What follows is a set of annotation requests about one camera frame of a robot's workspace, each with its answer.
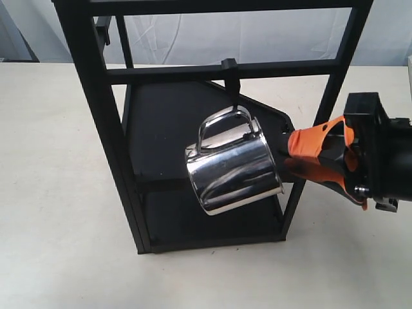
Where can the white sheer curtain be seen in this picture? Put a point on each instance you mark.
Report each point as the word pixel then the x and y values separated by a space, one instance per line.
pixel 31 30

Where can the shiny stainless steel mug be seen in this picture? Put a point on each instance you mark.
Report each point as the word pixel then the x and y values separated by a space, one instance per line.
pixel 230 164

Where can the black metal rack frame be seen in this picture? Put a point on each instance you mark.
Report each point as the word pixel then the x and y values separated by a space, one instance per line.
pixel 146 117

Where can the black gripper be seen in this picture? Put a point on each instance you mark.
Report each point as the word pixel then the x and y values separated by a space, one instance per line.
pixel 364 117

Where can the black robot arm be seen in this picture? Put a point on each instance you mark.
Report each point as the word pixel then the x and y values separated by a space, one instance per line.
pixel 397 162

